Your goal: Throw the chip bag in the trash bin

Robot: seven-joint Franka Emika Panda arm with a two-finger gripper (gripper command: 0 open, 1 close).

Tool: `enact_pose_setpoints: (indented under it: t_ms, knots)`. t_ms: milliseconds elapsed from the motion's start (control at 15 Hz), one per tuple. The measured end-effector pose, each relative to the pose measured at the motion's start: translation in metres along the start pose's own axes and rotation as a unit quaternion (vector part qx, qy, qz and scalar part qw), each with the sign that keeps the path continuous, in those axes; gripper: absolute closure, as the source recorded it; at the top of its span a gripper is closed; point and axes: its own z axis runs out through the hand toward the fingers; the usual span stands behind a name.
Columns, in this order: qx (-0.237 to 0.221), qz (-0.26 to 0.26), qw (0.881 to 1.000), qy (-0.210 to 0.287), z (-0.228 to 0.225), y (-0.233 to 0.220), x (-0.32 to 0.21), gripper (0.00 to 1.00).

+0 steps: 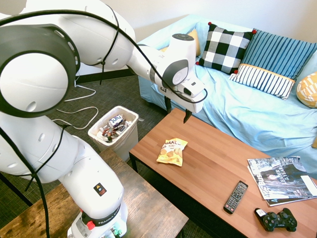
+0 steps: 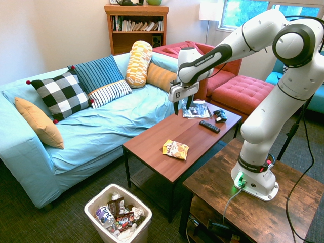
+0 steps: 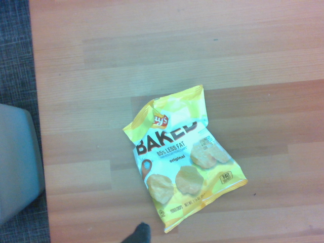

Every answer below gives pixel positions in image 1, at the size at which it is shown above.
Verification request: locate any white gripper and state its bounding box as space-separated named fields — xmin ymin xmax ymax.
xmin=161 ymin=75 xmax=206 ymax=124

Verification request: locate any yellow chip bag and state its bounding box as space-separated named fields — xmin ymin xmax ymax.
xmin=156 ymin=138 xmax=188 ymax=167

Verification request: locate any white trash bin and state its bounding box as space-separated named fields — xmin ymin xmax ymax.
xmin=88 ymin=106 xmax=140 ymax=162

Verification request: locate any purple white carton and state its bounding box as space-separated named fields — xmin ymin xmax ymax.
xmin=108 ymin=114 xmax=124 ymax=129

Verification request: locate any sofa with light blue cover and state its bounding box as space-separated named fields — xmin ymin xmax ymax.
xmin=138 ymin=14 xmax=317 ymax=179

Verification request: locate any yellow cushion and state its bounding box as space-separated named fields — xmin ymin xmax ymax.
xmin=158 ymin=28 xmax=201 ymax=57

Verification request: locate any wooden coffee table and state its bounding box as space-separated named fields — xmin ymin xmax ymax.
xmin=129 ymin=107 xmax=317 ymax=238

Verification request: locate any black white checkered pillow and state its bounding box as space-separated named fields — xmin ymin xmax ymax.
xmin=195 ymin=21 xmax=257 ymax=75

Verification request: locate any rustic dark wooden table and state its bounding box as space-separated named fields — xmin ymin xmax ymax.
xmin=0 ymin=147 xmax=189 ymax=238

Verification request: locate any blue striped pillow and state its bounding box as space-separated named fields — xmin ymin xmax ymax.
xmin=228 ymin=29 xmax=317 ymax=101

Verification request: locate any black remote control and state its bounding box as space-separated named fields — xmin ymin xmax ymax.
xmin=223 ymin=180 xmax=249 ymax=215

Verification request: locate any business magazine with dark cover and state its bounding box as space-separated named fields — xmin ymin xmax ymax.
xmin=247 ymin=156 xmax=317 ymax=200

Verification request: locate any yellow white patterned pillow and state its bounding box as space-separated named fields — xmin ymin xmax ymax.
xmin=296 ymin=71 xmax=317 ymax=109

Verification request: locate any magazine with white edge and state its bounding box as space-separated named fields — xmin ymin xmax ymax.
xmin=247 ymin=165 xmax=317 ymax=207

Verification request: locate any black game controller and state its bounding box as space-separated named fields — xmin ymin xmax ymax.
xmin=254 ymin=207 xmax=298 ymax=233

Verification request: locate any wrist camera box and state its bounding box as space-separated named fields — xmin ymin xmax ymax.
xmin=182 ymin=81 xmax=199 ymax=97

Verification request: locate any white floor cable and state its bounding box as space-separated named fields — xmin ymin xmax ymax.
xmin=51 ymin=75 xmax=99 ymax=130

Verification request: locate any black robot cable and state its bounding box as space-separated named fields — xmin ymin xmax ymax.
xmin=0 ymin=4 xmax=208 ymax=238

